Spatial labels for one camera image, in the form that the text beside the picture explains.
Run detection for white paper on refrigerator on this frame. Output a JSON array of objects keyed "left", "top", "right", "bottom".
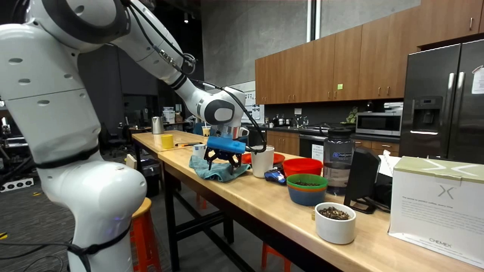
[{"left": 470, "top": 63, "right": 484, "bottom": 97}]

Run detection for white cardboard box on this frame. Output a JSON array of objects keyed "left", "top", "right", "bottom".
[{"left": 387, "top": 154, "right": 484, "bottom": 269}]

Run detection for steel oven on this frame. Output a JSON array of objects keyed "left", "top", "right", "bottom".
[{"left": 298, "top": 131, "right": 326, "bottom": 163}]

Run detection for wooden base cabinets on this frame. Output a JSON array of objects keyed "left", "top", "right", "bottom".
[{"left": 264, "top": 128, "right": 402, "bottom": 159}]

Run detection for black steel refrigerator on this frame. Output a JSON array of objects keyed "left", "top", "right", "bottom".
[{"left": 399, "top": 36, "right": 484, "bottom": 165}]

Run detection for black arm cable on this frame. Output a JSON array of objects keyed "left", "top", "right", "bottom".
[{"left": 124, "top": 0, "right": 267, "bottom": 154}]

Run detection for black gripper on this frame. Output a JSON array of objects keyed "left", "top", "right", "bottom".
[{"left": 202, "top": 148, "right": 245, "bottom": 177}]

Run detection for green potted plant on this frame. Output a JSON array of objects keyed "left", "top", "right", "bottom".
[{"left": 343, "top": 106, "right": 360, "bottom": 127}]

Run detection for red bowl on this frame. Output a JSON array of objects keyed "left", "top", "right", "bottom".
[{"left": 281, "top": 156, "right": 325, "bottom": 178}]

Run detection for orange metal stool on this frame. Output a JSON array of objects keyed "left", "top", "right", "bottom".
[
  {"left": 128, "top": 196, "right": 163, "bottom": 272},
  {"left": 258, "top": 240, "right": 293, "bottom": 272}
]

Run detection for red plate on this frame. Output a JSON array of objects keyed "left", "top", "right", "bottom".
[{"left": 240, "top": 151, "right": 287, "bottom": 168}]

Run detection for wooden wall cabinets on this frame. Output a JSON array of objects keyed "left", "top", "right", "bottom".
[{"left": 254, "top": 0, "right": 484, "bottom": 106}]

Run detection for long wooden table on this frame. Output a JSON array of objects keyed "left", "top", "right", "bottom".
[{"left": 157, "top": 134, "right": 484, "bottom": 272}]

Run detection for green bowl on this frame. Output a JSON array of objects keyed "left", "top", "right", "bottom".
[{"left": 285, "top": 172, "right": 329, "bottom": 192}]

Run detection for yellow mug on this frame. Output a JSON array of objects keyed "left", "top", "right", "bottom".
[{"left": 158, "top": 131, "right": 177, "bottom": 153}]

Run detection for blue bowl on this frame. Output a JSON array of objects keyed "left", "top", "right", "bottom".
[{"left": 285, "top": 184, "right": 328, "bottom": 207}]

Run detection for tall white mug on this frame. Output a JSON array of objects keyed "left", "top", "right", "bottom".
[{"left": 249, "top": 144, "right": 276, "bottom": 180}]

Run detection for steel microwave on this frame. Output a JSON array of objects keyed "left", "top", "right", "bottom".
[{"left": 354, "top": 110, "right": 403, "bottom": 137}]

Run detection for small blue object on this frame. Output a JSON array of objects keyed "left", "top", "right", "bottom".
[{"left": 263, "top": 168, "right": 288, "bottom": 187}]

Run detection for light blue towel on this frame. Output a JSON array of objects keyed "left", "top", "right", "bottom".
[{"left": 187, "top": 154, "right": 249, "bottom": 184}]

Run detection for white ceramic bowl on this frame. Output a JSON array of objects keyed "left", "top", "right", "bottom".
[{"left": 313, "top": 201, "right": 358, "bottom": 246}]

